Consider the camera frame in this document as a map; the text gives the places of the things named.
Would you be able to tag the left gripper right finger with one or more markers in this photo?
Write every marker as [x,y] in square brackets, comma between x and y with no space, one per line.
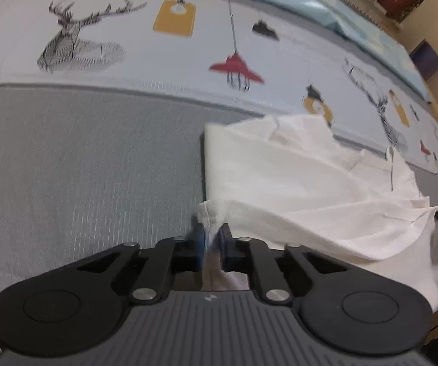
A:
[345,307]

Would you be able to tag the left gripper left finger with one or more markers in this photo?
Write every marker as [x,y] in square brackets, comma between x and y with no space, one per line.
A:
[77,306]

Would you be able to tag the white long-sleeve shirt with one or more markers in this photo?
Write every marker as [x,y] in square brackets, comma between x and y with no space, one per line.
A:
[286,180]

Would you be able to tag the grey patterned bed sheet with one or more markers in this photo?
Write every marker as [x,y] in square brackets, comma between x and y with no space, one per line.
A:
[103,104]

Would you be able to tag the purple box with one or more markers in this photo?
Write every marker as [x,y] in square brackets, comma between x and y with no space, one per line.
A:
[425,59]

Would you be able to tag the light blue folded blanket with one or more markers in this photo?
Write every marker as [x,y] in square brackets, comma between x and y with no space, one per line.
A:
[318,0]

